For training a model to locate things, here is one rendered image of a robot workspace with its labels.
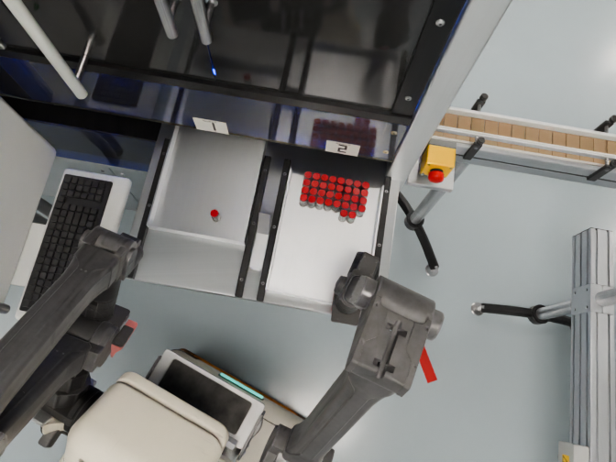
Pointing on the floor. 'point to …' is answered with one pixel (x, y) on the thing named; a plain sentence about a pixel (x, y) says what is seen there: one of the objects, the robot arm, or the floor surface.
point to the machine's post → (446, 80)
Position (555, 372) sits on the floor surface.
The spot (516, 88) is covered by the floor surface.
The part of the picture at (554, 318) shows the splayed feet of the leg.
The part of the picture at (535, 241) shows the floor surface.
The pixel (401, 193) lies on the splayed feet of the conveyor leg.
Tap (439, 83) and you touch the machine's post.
